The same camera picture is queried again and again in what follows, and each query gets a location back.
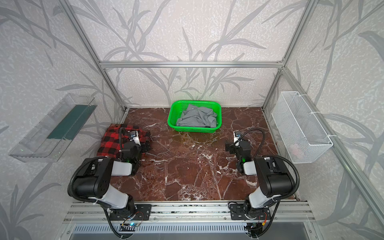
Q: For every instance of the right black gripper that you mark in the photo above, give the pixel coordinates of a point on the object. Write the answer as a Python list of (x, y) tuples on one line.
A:
[(233, 147)]

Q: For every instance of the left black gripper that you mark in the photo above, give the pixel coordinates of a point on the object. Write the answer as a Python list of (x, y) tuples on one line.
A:
[(141, 144)]

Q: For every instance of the grey long sleeve shirt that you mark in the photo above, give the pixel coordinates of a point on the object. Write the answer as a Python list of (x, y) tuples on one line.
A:
[(198, 117)]

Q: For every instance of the green plastic basket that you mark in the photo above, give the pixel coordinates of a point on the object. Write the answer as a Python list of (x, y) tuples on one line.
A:
[(179, 106)]

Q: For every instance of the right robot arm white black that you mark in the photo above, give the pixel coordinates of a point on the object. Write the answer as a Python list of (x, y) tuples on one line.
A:
[(277, 177)]

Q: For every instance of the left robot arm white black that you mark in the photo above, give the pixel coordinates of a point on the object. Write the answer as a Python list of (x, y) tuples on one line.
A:
[(91, 182)]

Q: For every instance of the red black plaid shirt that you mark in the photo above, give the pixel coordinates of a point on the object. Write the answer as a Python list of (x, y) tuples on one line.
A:
[(110, 145)]

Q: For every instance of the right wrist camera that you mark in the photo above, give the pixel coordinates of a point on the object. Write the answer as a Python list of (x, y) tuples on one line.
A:
[(237, 137)]

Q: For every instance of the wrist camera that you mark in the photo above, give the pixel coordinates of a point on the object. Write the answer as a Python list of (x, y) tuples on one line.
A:
[(237, 137), (134, 136)]

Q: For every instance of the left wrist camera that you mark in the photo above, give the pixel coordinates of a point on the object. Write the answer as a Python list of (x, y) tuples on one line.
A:
[(134, 136)]

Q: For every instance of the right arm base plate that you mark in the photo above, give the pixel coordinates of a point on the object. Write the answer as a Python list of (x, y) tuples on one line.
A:
[(244, 211)]

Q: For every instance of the pink object in wire basket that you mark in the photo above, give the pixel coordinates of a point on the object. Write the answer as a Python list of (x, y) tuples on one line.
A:
[(297, 151)]

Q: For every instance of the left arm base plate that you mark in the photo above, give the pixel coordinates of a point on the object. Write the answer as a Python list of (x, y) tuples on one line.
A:
[(141, 213)]

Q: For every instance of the white wire mesh basket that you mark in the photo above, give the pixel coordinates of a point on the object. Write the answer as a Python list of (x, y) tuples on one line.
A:
[(298, 124)]

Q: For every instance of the aluminium frame horizontal bar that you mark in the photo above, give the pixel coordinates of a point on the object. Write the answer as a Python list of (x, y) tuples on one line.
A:
[(189, 64)]

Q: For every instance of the aluminium mounting rail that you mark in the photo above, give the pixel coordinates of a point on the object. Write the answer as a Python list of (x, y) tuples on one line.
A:
[(189, 212)]

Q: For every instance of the clear acrylic wall shelf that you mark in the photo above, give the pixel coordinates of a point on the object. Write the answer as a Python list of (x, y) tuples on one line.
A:
[(50, 138)]

